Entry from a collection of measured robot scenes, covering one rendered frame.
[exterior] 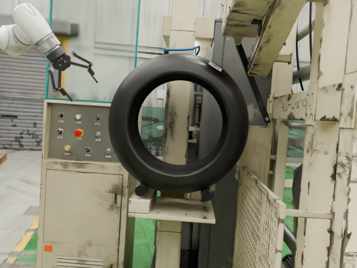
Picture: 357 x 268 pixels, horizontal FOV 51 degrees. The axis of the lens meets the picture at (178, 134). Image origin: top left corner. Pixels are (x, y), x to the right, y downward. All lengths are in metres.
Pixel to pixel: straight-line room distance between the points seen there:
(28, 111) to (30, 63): 1.29
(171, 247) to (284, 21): 1.24
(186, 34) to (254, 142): 0.64
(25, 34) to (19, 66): 9.34
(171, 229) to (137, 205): 0.45
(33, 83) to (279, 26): 9.74
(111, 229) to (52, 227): 0.36
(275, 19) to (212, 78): 0.33
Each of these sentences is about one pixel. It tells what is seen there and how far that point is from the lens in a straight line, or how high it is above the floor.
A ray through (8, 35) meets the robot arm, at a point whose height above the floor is 1.51.
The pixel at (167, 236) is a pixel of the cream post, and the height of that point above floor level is 0.59.
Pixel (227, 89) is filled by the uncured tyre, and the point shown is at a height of 1.35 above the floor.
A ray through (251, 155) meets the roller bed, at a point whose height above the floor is 1.06.
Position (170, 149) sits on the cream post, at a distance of 1.94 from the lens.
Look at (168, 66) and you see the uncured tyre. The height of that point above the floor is 1.42.
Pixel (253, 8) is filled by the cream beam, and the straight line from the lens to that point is 1.48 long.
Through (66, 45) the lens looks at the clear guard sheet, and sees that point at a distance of 2.45.
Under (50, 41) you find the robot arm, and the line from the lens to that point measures 1.66.
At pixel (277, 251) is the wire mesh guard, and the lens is 1.15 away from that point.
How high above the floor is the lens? 1.23
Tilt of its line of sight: 3 degrees down
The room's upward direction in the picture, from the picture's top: 4 degrees clockwise
